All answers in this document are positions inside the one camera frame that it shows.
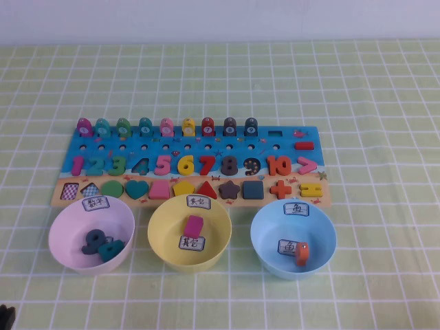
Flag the brown number eight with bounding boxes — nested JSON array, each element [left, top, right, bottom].
[[220, 155, 239, 176]]

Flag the teal heart block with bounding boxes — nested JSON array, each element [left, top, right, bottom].
[[124, 180, 150, 201]]

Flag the turquoise fish piece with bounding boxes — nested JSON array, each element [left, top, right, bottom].
[[137, 117, 155, 138]]

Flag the green number three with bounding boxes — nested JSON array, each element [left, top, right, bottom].
[[108, 156, 127, 176]]

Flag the teal number four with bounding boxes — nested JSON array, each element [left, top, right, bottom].
[[98, 239, 125, 262]]

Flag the magenta fish piece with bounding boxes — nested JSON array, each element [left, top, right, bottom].
[[76, 118, 94, 138]]

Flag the red number seven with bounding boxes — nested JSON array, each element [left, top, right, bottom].
[[199, 155, 217, 176]]

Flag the orange plus sign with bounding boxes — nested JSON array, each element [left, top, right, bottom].
[[269, 180, 293, 200]]

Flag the dark blue square block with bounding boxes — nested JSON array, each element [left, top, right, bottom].
[[242, 180, 265, 201]]

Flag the green circle block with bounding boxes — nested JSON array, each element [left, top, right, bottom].
[[100, 180, 124, 200]]

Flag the white paper label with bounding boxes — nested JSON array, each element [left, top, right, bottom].
[[81, 196, 111, 211], [283, 201, 311, 218], [177, 235, 206, 252], [186, 195, 211, 210], [277, 239, 299, 257]]

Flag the pink plastic bowl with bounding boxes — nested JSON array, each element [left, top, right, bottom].
[[47, 195, 135, 275]]

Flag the magenta rectangle block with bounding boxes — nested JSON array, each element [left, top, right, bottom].
[[183, 215, 204, 238]]

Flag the dark blue number nine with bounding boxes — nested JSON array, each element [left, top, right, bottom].
[[81, 229, 108, 256]]

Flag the red fish piece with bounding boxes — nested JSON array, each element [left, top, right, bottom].
[[201, 117, 217, 138]]

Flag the yellow pentagon block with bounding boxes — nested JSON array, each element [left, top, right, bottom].
[[172, 179, 196, 199]]

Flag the teal fish piece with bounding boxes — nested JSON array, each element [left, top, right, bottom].
[[94, 118, 111, 138]]

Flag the green checked tablecloth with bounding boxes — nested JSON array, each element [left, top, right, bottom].
[[0, 39, 440, 330]]

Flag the dark blue fish piece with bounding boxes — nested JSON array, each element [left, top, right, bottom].
[[244, 117, 259, 138]]

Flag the yellow number six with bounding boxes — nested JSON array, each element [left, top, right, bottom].
[[177, 155, 195, 175]]

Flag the yellow plastic bowl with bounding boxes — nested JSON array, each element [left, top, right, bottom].
[[147, 195, 233, 274]]

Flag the pink fish piece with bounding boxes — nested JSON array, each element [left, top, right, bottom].
[[159, 118, 175, 138]]

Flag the magenta number one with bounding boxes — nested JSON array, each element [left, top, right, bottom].
[[70, 155, 85, 177]]

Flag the orange fish piece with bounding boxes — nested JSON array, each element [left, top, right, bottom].
[[295, 241, 309, 267]]

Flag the pink number five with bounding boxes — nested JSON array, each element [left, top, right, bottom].
[[153, 155, 172, 176]]

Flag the orange number ten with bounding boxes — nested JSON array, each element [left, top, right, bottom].
[[267, 155, 292, 176]]

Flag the yellow fish piece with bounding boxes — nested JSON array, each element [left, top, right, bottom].
[[181, 118, 197, 138]]

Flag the teal number two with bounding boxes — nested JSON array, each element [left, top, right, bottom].
[[84, 156, 104, 176]]

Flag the pink greater-than sign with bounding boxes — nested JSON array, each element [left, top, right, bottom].
[[297, 157, 318, 175]]

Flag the pink trapezoid block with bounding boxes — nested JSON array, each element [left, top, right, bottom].
[[148, 181, 170, 200]]

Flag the red triangle block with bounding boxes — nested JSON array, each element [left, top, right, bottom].
[[195, 180, 218, 200]]

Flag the green fish piece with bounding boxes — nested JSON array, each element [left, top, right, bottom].
[[115, 118, 132, 138]]

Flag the yellow equals sign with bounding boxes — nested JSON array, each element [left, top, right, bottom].
[[300, 183, 323, 199]]

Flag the brown fish piece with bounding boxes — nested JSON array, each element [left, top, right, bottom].
[[223, 117, 238, 138]]

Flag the wooden ocean puzzle board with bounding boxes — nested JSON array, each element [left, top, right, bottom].
[[50, 125, 333, 208]]

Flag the brown star block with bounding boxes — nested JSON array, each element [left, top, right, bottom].
[[218, 179, 241, 200]]

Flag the blue plastic bowl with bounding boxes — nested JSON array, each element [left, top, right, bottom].
[[250, 198, 338, 281]]

